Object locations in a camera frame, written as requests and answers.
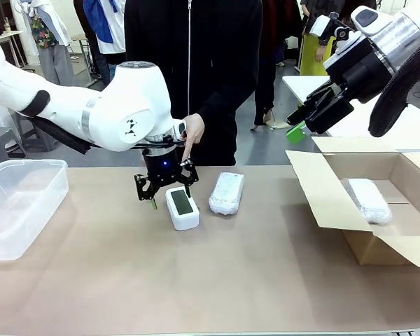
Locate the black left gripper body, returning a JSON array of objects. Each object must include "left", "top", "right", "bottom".
[{"left": 141, "top": 145, "right": 185, "bottom": 186}]

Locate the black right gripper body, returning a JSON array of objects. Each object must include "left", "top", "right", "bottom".
[{"left": 327, "top": 48, "right": 397, "bottom": 104}]

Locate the unwrapped white digital clock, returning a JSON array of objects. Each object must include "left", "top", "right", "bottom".
[{"left": 164, "top": 186, "right": 200, "bottom": 232}]

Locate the bubble-wrapped white clock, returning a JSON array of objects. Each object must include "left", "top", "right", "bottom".
[
  {"left": 208, "top": 171, "right": 246, "bottom": 216},
  {"left": 342, "top": 177, "right": 394, "bottom": 225}
]

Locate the person left forearm black sleeve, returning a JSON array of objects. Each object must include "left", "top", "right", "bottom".
[{"left": 197, "top": 62, "right": 263, "bottom": 124}]

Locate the person left hand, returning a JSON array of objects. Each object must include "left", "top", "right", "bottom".
[{"left": 180, "top": 112, "right": 207, "bottom": 165}]

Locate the white background table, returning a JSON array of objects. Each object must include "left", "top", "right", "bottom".
[{"left": 282, "top": 75, "right": 420, "bottom": 152}]

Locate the person in yellow skirt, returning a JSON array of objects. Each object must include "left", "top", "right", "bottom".
[{"left": 300, "top": 0, "right": 337, "bottom": 77}]

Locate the person in dark red clothes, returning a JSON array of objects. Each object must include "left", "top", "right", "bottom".
[{"left": 253, "top": 0, "right": 304, "bottom": 131}]

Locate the person in black hoodie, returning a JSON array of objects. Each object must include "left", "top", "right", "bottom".
[{"left": 124, "top": 0, "right": 264, "bottom": 167}]

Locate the clear plastic container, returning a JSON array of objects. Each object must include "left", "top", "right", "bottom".
[{"left": 0, "top": 159, "right": 70, "bottom": 263}]

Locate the grey step stool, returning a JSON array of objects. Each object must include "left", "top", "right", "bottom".
[{"left": 12, "top": 111, "right": 62, "bottom": 152}]

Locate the brown cardboard box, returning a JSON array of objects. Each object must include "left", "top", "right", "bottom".
[{"left": 285, "top": 136, "right": 420, "bottom": 270}]

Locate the figure in blue white jacket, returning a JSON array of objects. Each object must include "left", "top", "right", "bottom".
[{"left": 83, "top": 0, "right": 127, "bottom": 85}]

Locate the round grey stool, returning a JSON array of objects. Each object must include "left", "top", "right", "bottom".
[{"left": 0, "top": 125, "right": 27, "bottom": 165}]

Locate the small white-legged desk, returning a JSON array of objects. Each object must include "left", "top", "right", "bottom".
[{"left": 71, "top": 33, "right": 104, "bottom": 88}]

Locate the mannequin with floral shirt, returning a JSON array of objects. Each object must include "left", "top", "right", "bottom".
[{"left": 10, "top": 0, "right": 75, "bottom": 85}]

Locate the light wooden background desk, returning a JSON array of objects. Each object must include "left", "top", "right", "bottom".
[{"left": 0, "top": 29, "right": 25, "bottom": 69}]

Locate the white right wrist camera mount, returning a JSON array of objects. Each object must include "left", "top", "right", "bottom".
[{"left": 307, "top": 12, "right": 372, "bottom": 76}]

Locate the left arm black cable sleeve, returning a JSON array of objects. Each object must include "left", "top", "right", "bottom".
[{"left": 27, "top": 115, "right": 92, "bottom": 155}]

